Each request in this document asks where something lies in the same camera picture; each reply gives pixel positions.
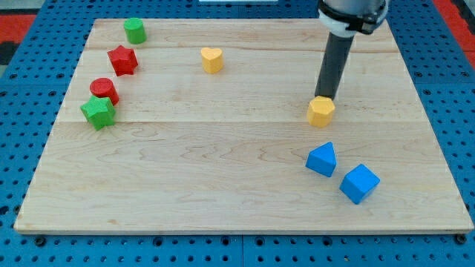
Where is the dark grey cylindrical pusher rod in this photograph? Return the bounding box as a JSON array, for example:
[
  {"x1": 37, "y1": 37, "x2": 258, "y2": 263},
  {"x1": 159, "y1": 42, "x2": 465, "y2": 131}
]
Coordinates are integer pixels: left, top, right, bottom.
[{"x1": 315, "y1": 33, "x2": 353, "y2": 100}]

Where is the yellow hexagon block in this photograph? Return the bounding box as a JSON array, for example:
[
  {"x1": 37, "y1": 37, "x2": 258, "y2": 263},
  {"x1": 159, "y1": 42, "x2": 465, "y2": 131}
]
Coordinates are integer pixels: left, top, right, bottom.
[{"x1": 307, "y1": 96, "x2": 335, "y2": 128}]

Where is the yellow heart block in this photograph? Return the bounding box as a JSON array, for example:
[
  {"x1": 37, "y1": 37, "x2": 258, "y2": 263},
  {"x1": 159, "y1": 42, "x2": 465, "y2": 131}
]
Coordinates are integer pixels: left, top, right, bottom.
[{"x1": 200, "y1": 47, "x2": 224, "y2": 74}]

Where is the blue triangle block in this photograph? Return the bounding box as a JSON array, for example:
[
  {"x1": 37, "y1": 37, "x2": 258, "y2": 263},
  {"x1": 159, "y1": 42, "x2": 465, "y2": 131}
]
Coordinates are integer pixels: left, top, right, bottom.
[{"x1": 305, "y1": 142, "x2": 337, "y2": 177}]

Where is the blue cube block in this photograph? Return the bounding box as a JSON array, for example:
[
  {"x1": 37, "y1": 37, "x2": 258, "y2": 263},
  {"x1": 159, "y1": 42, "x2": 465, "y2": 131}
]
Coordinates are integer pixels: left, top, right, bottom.
[{"x1": 339, "y1": 164, "x2": 380, "y2": 205}]

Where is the light wooden board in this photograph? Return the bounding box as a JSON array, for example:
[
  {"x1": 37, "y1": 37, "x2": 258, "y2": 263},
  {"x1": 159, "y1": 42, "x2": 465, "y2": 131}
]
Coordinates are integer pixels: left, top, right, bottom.
[{"x1": 14, "y1": 19, "x2": 474, "y2": 235}]

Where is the green cylinder block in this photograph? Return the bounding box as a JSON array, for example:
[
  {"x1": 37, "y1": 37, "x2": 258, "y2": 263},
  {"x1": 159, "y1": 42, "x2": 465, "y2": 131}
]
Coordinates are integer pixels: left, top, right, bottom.
[{"x1": 123, "y1": 18, "x2": 147, "y2": 45}]

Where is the red star block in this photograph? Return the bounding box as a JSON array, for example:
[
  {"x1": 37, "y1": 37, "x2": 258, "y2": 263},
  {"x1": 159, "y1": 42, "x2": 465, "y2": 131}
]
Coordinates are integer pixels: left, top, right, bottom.
[{"x1": 107, "y1": 45, "x2": 138, "y2": 76}]

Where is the red cylinder block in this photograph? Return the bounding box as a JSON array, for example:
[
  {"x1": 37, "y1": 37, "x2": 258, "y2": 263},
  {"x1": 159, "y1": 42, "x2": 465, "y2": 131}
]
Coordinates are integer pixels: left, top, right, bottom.
[{"x1": 89, "y1": 78, "x2": 119, "y2": 105}]

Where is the green star block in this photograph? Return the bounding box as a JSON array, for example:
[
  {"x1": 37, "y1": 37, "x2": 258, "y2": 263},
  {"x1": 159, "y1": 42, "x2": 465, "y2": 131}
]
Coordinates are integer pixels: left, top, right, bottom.
[{"x1": 80, "y1": 96, "x2": 116, "y2": 131}]

